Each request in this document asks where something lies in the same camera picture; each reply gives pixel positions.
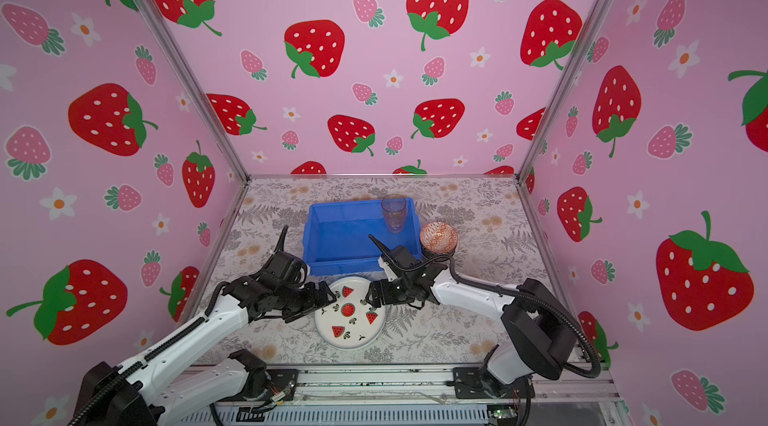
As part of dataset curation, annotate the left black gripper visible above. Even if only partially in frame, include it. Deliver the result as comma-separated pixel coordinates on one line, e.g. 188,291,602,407
279,278,340,320

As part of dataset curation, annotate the white strawberry pattern plate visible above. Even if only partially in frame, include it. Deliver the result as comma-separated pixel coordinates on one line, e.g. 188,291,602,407
315,276,387,350

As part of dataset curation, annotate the pink clear glass cup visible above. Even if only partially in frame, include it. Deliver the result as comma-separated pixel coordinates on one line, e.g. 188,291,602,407
381,194,408,233

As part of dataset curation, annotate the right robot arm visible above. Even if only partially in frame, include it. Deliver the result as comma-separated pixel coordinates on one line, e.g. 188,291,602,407
365,243,578,397

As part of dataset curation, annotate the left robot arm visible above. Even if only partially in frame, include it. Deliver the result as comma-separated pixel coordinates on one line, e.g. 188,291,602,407
70,251,337,425

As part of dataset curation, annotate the blue plastic bin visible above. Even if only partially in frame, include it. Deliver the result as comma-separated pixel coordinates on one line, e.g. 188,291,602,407
302,197,422,277

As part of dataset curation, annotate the orange patterned bowl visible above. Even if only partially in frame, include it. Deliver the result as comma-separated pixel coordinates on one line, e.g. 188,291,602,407
420,221,459,258

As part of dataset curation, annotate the aluminium front rail frame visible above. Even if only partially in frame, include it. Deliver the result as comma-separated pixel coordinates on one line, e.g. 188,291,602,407
128,362,625,426

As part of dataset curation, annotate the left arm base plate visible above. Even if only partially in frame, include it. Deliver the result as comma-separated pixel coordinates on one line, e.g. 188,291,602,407
222,368,299,403

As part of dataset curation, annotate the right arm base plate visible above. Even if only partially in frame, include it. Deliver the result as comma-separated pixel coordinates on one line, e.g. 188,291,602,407
446,367,535,400

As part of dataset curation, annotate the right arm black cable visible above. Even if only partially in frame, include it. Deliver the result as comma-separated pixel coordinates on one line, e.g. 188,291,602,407
446,257,602,379

